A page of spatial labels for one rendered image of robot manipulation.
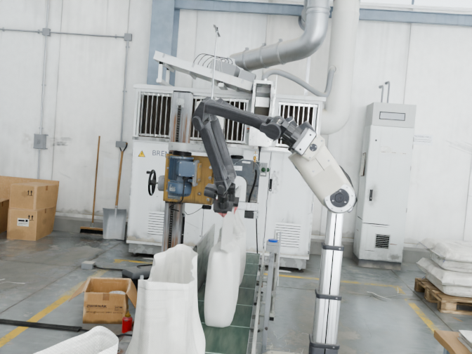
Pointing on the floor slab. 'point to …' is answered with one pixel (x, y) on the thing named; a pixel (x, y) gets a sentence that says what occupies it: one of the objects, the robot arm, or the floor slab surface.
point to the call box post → (267, 302)
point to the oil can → (126, 322)
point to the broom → (93, 207)
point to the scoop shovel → (109, 227)
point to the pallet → (447, 303)
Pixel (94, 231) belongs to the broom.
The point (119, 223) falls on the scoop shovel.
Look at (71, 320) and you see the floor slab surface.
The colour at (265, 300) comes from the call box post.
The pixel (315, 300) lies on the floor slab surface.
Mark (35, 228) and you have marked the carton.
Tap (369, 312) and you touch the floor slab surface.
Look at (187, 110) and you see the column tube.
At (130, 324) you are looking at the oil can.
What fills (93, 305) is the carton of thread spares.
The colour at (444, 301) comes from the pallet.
